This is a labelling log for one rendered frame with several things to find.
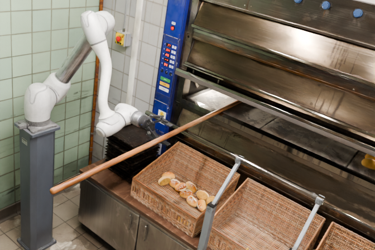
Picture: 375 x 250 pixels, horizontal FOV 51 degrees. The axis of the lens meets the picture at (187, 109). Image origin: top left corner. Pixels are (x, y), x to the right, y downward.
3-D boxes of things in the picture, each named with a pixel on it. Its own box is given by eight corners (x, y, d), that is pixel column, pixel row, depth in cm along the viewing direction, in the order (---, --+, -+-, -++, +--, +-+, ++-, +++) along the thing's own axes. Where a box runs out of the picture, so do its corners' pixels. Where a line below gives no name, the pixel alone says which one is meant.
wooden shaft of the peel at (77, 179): (52, 196, 168) (52, 191, 167) (48, 193, 170) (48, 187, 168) (245, 101, 299) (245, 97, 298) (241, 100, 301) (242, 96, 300)
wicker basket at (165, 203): (173, 170, 307) (178, 139, 296) (234, 206, 279) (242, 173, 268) (128, 195, 271) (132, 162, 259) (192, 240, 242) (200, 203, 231)
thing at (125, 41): (120, 42, 308) (122, 29, 304) (130, 46, 303) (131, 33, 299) (114, 43, 302) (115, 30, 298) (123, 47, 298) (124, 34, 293)
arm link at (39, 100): (18, 119, 245) (18, 86, 236) (33, 107, 262) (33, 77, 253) (43, 124, 244) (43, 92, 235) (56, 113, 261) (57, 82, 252)
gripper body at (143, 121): (147, 113, 240) (158, 119, 236) (145, 125, 244) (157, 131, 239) (139, 116, 235) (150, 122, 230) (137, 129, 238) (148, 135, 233)
